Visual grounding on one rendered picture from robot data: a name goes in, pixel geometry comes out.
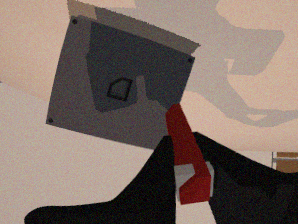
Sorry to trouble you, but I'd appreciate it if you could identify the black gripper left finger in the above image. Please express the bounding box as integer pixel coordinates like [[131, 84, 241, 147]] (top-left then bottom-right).
[[24, 136, 177, 224]]

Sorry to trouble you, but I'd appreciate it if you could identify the grey sloped panel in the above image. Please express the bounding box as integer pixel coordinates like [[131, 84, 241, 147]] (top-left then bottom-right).
[[45, 16, 196, 151]]

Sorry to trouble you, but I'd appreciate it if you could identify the dark red peg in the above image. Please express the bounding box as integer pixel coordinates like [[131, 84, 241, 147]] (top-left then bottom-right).
[[165, 104, 214, 205]]

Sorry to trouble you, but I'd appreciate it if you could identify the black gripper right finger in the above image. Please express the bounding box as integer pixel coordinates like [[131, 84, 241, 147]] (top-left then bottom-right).
[[192, 132, 298, 224]]

